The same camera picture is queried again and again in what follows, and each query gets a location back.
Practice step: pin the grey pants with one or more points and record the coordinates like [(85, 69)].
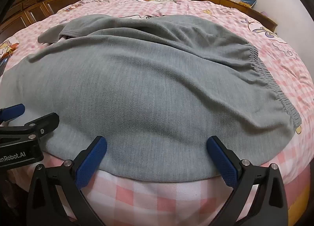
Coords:
[(147, 93)]

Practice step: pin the blue yellow book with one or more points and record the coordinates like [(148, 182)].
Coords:
[(248, 1)]

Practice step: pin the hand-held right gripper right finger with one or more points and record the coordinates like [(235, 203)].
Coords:
[(222, 164)]

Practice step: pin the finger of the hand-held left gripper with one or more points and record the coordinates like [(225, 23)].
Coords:
[(13, 112), (46, 121)]

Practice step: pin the pink checked cartoon blanket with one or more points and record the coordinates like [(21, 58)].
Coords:
[(282, 93)]

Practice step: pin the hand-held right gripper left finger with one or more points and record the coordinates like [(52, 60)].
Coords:
[(90, 164)]

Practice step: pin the dark flat object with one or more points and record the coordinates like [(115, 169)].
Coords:
[(3, 65)]

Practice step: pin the small purple object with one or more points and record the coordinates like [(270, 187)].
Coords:
[(265, 14)]

